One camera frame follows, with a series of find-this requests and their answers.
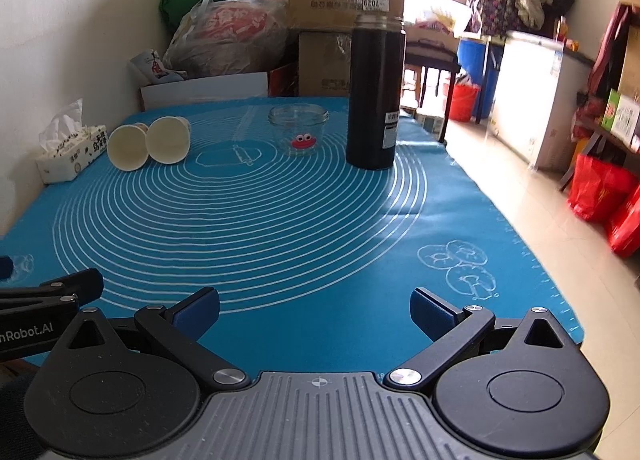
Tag white chest freezer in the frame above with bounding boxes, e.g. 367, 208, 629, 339
488, 31, 593, 172

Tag blue barrel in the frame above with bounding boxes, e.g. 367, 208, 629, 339
457, 37, 504, 123

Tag red bucket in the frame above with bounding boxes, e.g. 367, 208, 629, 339
449, 83, 480, 122

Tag white tissue box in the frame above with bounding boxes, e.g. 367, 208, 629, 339
36, 98, 107, 185

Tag clear plastic bag red contents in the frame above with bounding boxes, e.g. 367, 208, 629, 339
163, 0, 288, 79

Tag small glass jar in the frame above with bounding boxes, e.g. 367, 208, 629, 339
268, 103, 329, 157

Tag white paper cup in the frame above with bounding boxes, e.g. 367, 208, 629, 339
106, 122, 149, 172
145, 116, 191, 165

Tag lower cardboard box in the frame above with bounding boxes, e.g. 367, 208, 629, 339
298, 31, 352, 98

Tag floral patterned bag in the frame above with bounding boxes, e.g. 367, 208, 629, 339
468, 0, 523, 36

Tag right white paper cup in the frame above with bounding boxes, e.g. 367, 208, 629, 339
145, 116, 191, 165

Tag green white carton box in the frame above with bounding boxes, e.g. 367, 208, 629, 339
601, 90, 640, 154

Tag red shopping bag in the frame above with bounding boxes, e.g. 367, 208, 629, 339
568, 155, 639, 225

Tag black thermos bottle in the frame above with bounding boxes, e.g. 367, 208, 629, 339
346, 13, 406, 170

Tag black trolley shelf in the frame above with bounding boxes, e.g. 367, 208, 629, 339
399, 39, 462, 145

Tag white flat box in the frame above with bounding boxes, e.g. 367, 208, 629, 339
140, 72, 269, 110

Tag blue silicone baking mat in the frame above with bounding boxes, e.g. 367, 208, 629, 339
1, 98, 584, 374

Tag left white paper cup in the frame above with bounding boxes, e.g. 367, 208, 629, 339
106, 122, 149, 172

